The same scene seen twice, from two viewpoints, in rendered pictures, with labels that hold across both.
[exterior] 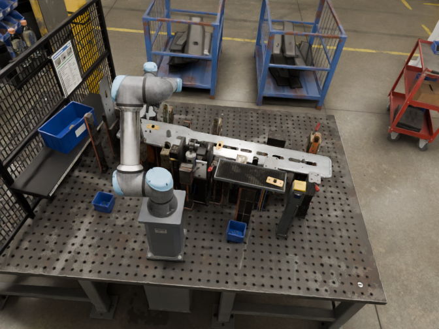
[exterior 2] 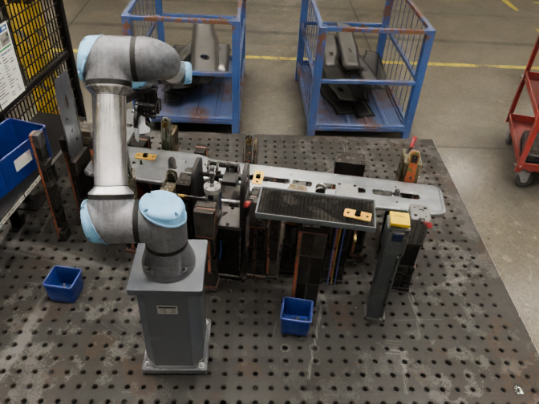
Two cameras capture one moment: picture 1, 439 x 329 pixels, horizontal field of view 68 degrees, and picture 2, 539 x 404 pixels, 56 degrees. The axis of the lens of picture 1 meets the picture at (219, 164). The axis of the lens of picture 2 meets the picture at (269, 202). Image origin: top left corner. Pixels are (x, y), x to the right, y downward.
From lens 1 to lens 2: 0.30 m
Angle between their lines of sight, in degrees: 9
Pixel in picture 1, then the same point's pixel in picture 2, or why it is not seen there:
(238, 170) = (293, 202)
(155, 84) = (151, 45)
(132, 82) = (113, 42)
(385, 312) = not seen: outside the picture
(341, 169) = (456, 214)
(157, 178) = (160, 206)
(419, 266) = not seen: outside the picture
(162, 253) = (170, 359)
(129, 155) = (110, 167)
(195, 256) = (228, 362)
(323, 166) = (431, 198)
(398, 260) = not seen: outside the picture
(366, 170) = (490, 230)
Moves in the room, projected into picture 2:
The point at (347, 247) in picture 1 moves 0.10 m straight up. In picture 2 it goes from (487, 332) to (496, 313)
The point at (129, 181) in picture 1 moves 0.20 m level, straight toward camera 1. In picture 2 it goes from (111, 212) to (127, 266)
